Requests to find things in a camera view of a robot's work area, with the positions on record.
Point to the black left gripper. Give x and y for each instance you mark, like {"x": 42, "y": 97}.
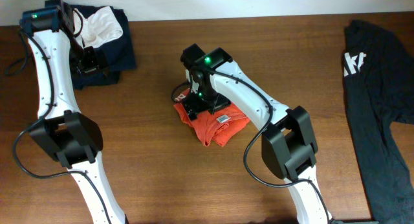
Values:
{"x": 91, "y": 53}

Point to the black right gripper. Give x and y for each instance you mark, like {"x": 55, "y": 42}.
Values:
{"x": 192, "y": 103}

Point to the orange red printed t-shirt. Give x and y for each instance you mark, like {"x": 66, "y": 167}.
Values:
{"x": 219, "y": 127}

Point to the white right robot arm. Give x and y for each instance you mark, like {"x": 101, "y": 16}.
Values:
{"x": 288, "y": 142}

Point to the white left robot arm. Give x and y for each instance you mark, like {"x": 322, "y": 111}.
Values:
{"x": 61, "y": 130}

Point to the navy blue folded garment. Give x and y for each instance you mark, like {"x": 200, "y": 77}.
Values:
{"x": 119, "y": 53}

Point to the white crumpled garment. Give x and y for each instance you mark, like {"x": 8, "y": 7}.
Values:
{"x": 99, "y": 28}

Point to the dark grey garment lower right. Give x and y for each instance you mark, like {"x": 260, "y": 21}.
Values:
{"x": 384, "y": 173}

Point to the black garment with white print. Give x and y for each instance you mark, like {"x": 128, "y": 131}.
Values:
{"x": 378, "y": 75}

